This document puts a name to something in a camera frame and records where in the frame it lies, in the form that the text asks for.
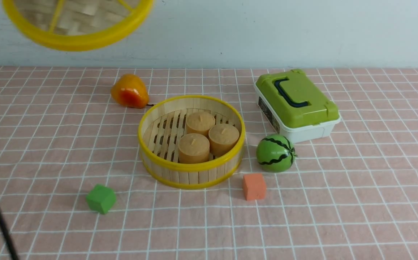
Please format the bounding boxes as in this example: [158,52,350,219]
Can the green toy watermelon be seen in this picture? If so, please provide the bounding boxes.
[256,134,297,173]

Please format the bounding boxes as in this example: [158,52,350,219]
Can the tan cylindrical bun back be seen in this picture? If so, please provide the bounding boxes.
[185,112,216,138]

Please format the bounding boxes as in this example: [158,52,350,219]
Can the orange toy pear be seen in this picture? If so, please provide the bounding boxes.
[110,74,154,109]

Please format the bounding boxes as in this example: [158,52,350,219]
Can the green foam cube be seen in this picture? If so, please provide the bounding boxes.
[85,184,116,215]

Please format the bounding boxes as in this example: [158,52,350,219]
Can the green and white lunch box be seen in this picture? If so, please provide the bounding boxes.
[255,69,341,144]

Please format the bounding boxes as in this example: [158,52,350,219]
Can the tan cylindrical bun front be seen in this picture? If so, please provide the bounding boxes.
[178,133,210,164]

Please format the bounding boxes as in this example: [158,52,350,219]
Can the orange foam cube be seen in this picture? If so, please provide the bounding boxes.
[242,173,267,201]

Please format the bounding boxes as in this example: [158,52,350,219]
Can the bamboo steamer basket yellow rim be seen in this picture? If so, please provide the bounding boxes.
[138,95,246,189]

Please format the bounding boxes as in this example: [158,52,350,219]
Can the yellow woven bamboo steamer lid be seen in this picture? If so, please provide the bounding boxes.
[2,0,153,52]

